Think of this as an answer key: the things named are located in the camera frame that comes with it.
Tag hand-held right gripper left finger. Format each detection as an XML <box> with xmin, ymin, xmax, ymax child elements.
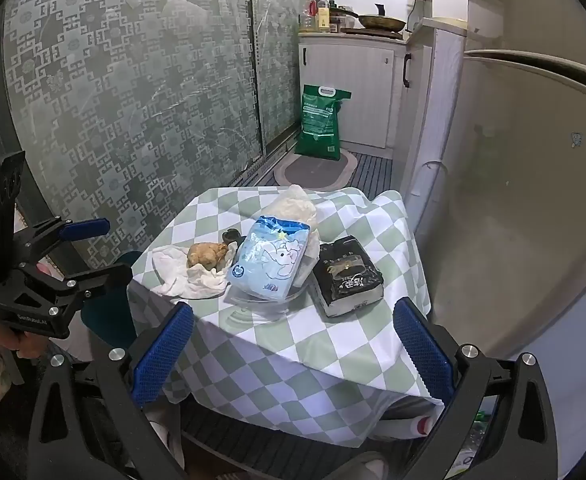
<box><xmin>28</xmin><ymin>302</ymin><xmax>196</xmax><ymax>480</ymax></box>

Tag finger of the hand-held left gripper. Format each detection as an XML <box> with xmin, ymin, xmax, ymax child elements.
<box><xmin>38</xmin><ymin>261</ymin><xmax>134</xmax><ymax>311</ymax></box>
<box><xmin>23</xmin><ymin>216</ymin><xmax>111</xmax><ymax>262</ymax></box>

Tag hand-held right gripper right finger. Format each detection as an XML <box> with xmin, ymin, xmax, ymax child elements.
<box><xmin>392</xmin><ymin>297</ymin><xmax>556</xmax><ymax>480</ymax></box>

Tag white tissue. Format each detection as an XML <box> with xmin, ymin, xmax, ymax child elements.
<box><xmin>152</xmin><ymin>245</ymin><xmax>239</xmax><ymax>300</ymax></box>

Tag black snack packet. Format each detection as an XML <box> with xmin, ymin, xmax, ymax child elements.
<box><xmin>313</xmin><ymin>235</ymin><xmax>385</xmax><ymax>318</ymax></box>

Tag clear plastic bag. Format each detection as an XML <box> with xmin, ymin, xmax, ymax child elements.
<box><xmin>460</xmin><ymin>395</ymin><xmax>501</xmax><ymax>480</ymax></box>

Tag blue wet wipes packet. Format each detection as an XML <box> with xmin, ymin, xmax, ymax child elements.
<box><xmin>225</xmin><ymin>216</ymin><xmax>313</xmax><ymax>303</ymax></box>

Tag white plastic bag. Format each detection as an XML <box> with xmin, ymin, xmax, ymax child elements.
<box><xmin>260</xmin><ymin>185</ymin><xmax>321</xmax><ymax>291</ymax></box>

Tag person's left hand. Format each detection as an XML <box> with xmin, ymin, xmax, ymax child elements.
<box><xmin>0</xmin><ymin>312</ymin><xmax>50</xmax><ymax>362</ymax></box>

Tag teal chair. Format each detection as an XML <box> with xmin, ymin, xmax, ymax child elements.
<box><xmin>80</xmin><ymin>250</ymin><xmax>141</xmax><ymax>346</ymax></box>

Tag white bottle red cap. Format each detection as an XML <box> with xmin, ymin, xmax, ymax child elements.
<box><xmin>403</xmin><ymin>412</ymin><xmax>434</xmax><ymax>436</ymax></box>

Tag brown ginger piece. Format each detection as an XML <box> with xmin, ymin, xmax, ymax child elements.
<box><xmin>187</xmin><ymin>242</ymin><xmax>231</xmax><ymax>270</ymax></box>

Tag clear plastic container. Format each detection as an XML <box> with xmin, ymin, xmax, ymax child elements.
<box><xmin>223</xmin><ymin>284</ymin><xmax>315</xmax><ymax>322</ymax></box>

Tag green white checkered tablecloth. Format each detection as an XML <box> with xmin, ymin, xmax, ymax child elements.
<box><xmin>127</xmin><ymin>186</ymin><xmax>446</xmax><ymax>448</ymax></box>

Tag patterned glass door panel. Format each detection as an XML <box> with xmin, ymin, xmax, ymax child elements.
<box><xmin>0</xmin><ymin>0</ymin><xmax>265</xmax><ymax>271</ymax></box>
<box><xmin>250</xmin><ymin>0</ymin><xmax>314</xmax><ymax>147</ymax></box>

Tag dark striped floor mat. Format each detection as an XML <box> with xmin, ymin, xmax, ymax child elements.
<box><xmin>238</xmin><ymin>149</ymin><xmax>399</xmax><ymax>201</ymax></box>

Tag beige refrigerator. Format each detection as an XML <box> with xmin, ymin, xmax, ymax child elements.
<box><xmin>403</xmin><ymin>0</ymin><xmax>586</xmax><ymax>361</ymax></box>

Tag grey oval floor mat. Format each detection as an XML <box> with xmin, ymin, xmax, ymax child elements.
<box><xmin>273</xmin><ymin>149</ymin><xmax>359</xmax><ymax>192</ymax></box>

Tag green rice bag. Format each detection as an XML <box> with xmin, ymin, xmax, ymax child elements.
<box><xmin>294</xmin><ymin>84</ymin><xmax>352</xmax><ymax>162</ymax></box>

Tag white kitchen cabinet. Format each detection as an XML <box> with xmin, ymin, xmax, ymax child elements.
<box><xmin>298</xmin><ymin>35</ymin><xmax>408</xmax><ymax>150</ymax></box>
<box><xmin>388</xmin><ymin>17</ymin><xmax>468</xmax><ymax>211</ymax></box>

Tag clear plastic bottle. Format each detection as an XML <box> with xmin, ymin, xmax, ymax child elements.
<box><xmin>299</xmin><ymin>0</ymin><xmax>319</xmax><ymax>32</ymax></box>

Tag cooktop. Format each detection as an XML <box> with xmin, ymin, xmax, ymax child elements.
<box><xmin>345</xmin><ymin>27</ymin><xmax>406</xmax><ymax>39</ymax></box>

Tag frying pan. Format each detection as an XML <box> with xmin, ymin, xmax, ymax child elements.
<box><xmin>338</xmin><ymin>7</ymin><xmax>408</xmax><ymax>31</ymax></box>

